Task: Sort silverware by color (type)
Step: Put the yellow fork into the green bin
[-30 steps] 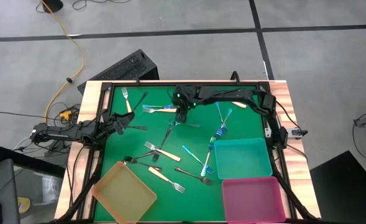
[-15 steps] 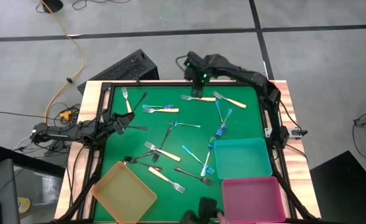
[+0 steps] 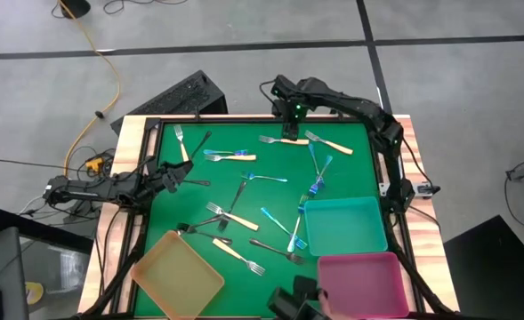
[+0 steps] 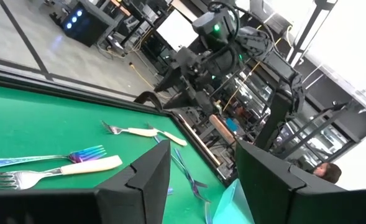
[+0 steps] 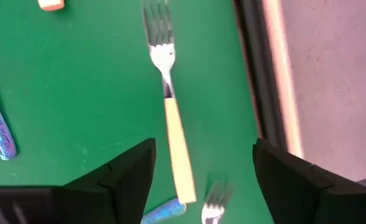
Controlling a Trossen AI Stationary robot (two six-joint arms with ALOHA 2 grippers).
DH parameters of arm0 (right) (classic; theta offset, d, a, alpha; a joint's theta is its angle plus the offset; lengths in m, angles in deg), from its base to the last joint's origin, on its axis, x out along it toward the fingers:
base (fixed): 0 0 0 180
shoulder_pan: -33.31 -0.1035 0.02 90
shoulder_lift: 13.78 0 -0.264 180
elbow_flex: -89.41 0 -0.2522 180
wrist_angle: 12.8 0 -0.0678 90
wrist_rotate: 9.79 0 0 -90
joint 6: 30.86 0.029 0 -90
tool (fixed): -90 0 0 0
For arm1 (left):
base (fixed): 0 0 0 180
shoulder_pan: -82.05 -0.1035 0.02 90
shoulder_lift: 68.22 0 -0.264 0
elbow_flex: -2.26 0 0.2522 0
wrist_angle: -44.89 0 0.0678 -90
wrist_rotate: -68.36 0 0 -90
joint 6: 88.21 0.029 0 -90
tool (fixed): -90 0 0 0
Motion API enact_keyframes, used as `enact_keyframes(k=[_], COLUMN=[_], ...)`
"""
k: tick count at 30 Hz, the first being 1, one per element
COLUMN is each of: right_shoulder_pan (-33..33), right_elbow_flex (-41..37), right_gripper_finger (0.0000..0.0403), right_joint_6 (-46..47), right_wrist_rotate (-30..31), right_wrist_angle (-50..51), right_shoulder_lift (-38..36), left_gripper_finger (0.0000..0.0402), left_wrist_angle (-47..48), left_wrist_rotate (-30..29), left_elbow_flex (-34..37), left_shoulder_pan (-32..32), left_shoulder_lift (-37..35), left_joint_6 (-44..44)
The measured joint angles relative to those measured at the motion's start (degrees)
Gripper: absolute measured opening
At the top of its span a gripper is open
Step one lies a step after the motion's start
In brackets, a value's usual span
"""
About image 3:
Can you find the black clamp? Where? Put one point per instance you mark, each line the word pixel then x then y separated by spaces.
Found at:
pixel 426 189

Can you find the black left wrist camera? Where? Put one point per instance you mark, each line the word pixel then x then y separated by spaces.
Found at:
pixel 171 186

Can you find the black table frame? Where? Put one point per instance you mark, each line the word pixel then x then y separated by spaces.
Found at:
pixel 244 119

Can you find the yellow round object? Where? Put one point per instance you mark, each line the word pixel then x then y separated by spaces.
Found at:
pixel 34 293

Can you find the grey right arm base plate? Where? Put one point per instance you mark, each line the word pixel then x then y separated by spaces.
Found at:
pixel 384 189

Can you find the black boxy device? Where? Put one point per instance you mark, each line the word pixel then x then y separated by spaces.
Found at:
pixel 284 302

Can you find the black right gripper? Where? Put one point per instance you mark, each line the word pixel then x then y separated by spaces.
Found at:
pixel 293 113

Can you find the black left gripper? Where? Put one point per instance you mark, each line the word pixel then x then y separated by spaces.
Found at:
pixel 163 171

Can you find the iridescent blue fork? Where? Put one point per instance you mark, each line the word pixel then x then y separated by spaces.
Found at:
pixel 295 231
pixel 272 218
pixel 325 166
pixel 313 157
pixel 217 152
pixel 266 178

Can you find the orange plastic bin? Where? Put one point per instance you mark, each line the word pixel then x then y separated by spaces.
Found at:
pixel 177 277

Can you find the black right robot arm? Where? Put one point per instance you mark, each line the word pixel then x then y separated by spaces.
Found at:
pixel 355 104

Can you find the yellow power box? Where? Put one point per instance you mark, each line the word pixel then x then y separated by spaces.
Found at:
pixel 94 164

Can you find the green table mat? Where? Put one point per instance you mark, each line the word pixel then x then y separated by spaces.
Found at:
pixel 266 195

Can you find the teal plastic bin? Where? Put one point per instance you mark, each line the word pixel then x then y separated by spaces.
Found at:
pixel 346 226

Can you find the pink plastic bin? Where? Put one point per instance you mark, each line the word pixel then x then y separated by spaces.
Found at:
pixel 364 286

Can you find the black round base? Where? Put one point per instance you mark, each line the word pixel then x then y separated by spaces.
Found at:
pixel 74 6

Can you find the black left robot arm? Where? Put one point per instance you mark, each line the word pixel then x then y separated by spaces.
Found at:
pixel 88 189

